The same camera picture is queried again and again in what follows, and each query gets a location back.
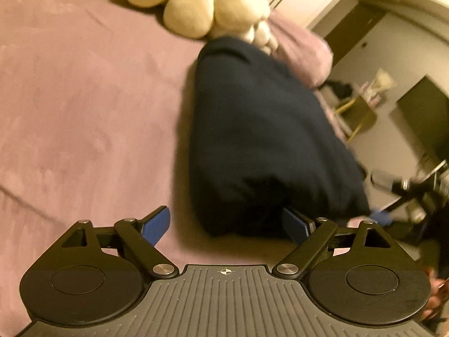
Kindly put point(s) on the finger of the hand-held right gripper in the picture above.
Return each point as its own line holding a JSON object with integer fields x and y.
{"x": 387, "y": 180}
{"x": 381, "y": 215}

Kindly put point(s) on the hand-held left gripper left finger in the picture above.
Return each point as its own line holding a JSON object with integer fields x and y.
{"x": 156, "y": 226}

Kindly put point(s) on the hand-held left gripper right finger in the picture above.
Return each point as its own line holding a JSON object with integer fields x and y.
{"x": 296, "y": 225}

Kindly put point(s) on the dark navy garment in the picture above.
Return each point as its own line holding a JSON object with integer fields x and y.
{"x": 259, "y": 140}

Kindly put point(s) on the yellow stool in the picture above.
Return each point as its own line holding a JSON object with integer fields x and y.
{"x": 361, "y": 114}

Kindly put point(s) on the black screen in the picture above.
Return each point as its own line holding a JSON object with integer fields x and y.
{"x": 428, "y": 119}

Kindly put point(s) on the white bag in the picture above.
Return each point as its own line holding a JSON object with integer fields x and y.
{"x": 380, "y": 84}

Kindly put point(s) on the dark cloth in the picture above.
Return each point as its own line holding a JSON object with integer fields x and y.
{"x": 340, "y": 89}

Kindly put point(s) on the purple bed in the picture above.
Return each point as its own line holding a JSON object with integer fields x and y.
{"x": 87, "y": 112}

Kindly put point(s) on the purple pillow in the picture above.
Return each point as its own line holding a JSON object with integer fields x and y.
{"x": 301, "y": 45}

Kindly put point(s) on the cream flower plush pillow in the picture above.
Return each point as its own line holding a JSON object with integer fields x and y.
{"x": 196, "y": 3}

